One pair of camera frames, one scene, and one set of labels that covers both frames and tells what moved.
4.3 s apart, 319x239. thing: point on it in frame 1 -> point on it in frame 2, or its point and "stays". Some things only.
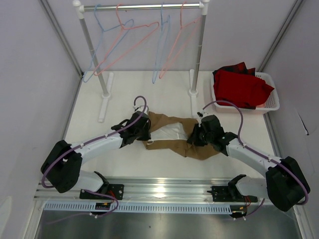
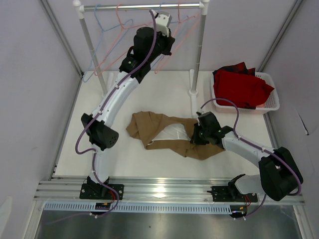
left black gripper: (147, 135) -> (165, 39)
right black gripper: (193, 139) stays
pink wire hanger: (197, 20) -> (183, 27)
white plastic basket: (271, 103) stays
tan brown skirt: (171, 133) stays
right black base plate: (224, 193) stays
